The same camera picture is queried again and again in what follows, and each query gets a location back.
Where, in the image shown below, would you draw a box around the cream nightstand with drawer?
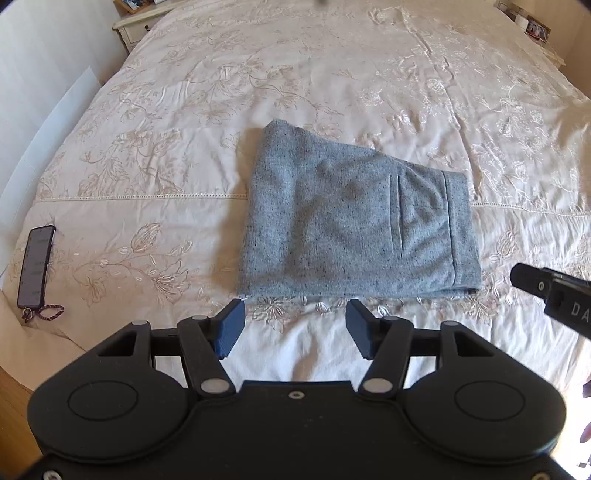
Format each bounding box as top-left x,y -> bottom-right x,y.
113,0 -> 178,55

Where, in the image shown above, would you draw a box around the small photo frame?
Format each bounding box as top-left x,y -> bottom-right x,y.
526,17 -> 552,40

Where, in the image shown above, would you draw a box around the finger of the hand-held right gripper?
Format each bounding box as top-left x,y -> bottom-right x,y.
510,263 -> 555,303

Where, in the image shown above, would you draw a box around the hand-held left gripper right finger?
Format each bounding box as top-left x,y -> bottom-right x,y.
346,298 -> 497,397

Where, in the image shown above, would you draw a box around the grey speckled pants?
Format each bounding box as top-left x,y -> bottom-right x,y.
236,119 -> 482,302

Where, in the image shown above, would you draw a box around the black smartphone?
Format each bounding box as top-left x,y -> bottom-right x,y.
17,225 -> 57,309

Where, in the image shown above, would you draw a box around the cream embroidered bedspread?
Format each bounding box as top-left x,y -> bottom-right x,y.
0,0 -> 591,404

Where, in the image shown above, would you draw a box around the braided phone strap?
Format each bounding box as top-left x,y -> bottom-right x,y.
20,305 -> 64,324

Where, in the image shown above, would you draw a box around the cream nightstand with clutter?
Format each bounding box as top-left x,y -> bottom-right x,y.
493,0 -> 568,70

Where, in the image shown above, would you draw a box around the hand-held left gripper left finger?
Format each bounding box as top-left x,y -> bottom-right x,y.
97,298 -> 246,398

